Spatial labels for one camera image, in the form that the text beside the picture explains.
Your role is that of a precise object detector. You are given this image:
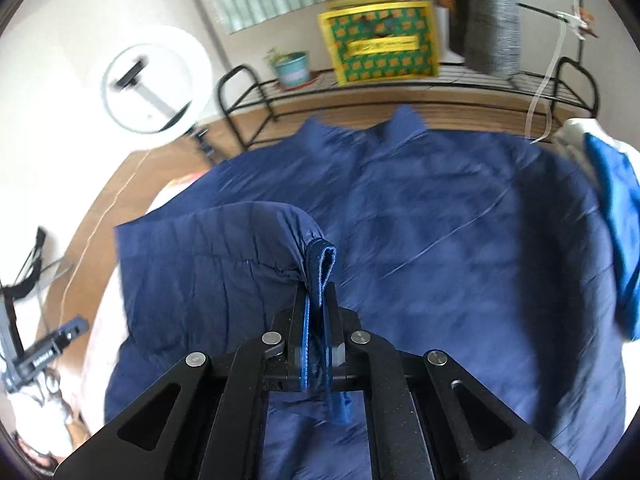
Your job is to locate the navy quilted puffer jacket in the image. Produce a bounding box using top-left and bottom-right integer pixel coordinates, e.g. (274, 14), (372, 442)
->
(104, 107), (625, 478)

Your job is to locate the black metal clothes rack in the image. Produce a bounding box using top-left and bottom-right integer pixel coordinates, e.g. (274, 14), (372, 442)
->
(215, 55), (601, 151)

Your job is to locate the small potted plant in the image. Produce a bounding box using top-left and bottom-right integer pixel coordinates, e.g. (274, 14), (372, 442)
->
(266, 49), (312, 90)

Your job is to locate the yellow green patterned box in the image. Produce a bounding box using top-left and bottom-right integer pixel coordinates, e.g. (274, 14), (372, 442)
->
(318, 0), (440, 87)

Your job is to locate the bright blue folded garment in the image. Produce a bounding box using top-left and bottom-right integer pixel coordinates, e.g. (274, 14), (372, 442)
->
(549, 117), (640, 343)

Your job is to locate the grey plaid long coat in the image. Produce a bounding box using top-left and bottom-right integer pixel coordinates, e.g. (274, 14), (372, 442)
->
(463, 0), (521, 79)

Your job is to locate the white ring light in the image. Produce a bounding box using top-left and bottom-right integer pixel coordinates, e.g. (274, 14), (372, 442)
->
(101, 28), (216, 165)

